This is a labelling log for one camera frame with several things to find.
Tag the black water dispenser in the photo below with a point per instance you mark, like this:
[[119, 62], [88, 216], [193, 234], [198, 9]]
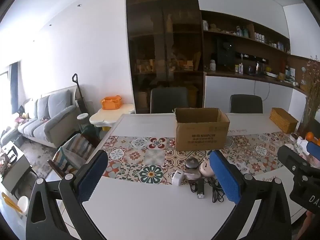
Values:
[[225, 53]]

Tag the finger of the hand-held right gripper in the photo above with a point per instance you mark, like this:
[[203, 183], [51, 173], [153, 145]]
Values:
[[314, 147], [290, 156]]

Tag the black usb stick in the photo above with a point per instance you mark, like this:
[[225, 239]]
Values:
[[200, 190]]

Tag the dark grey dining chair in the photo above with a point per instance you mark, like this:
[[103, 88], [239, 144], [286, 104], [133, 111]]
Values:
[[246, 103], [169, 100]]

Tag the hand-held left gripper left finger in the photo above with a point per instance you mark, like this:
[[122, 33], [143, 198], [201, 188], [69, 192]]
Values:
[[92, 176]]

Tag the dark low table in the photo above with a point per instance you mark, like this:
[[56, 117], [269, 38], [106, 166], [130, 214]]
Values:
[[17, 177]]

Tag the white bowl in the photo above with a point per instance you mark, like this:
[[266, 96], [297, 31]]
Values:
[[23, 203]]

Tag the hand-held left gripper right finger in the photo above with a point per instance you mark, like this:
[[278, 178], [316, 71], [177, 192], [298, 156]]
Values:
[[225, 177]]

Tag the white sideboard cabinet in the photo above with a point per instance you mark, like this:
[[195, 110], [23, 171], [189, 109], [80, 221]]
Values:
[[237, 87]]

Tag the tall dark glass cabinet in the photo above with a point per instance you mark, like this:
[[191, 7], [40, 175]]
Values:
[[163, 42]]

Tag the cream cloud-shaped side table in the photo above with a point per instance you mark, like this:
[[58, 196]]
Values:
[[110, 116]]

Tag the pink round case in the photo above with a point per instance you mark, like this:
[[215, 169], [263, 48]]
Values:
[[207, 168]]

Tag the dried flower bouquet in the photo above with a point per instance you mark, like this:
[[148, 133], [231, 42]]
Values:
[[313, 80]]

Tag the orange plastic basket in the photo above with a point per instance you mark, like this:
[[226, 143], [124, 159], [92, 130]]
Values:
[[111, 103]]

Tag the glass vase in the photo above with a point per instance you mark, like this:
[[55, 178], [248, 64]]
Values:
[[307, 120]]

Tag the woven wicker basket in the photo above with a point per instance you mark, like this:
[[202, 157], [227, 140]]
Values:
[[283, 120]]

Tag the person's right forearm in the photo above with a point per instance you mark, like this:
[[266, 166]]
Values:
[[307, 224]]

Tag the blue curtain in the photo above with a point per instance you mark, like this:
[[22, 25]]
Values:
[[14, 80]]

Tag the clear jar with white lid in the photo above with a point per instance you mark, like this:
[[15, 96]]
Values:
[[83, 122]]

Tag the brown cardboard box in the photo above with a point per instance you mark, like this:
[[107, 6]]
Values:
[[200, 135]]

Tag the striped cushion chair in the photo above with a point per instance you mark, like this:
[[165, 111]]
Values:
[[72, 150]]

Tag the orange fruit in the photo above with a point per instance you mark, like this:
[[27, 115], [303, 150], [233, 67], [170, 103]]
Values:
[[309, 135]]

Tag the patterned tile table mat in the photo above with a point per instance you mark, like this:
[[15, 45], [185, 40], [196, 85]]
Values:
[[155, 155]]

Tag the wooden wall shelf unit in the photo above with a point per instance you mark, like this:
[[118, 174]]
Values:
[[250, 47]]

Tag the grey round case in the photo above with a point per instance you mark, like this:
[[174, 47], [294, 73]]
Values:
[[191, 164]]

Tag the white charger plug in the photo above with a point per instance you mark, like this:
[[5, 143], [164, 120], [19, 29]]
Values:
[[178, 178]]

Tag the grey sofa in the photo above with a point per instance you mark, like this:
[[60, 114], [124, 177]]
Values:
[[47, 120]]

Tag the black upright vacuum cleaner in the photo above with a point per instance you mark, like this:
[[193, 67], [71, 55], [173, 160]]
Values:
[[79, 97]]

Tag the silver computer mouse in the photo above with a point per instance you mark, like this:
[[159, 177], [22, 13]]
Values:
[[194, 175]]

